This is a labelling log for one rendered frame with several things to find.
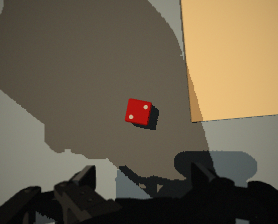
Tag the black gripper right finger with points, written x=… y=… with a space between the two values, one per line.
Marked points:
x=254 y=204

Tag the orange square mat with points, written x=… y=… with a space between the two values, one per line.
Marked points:
x=231 y=54

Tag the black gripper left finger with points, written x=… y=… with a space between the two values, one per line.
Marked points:
x=31 y=206

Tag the red die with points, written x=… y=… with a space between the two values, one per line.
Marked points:
x=138 y=111

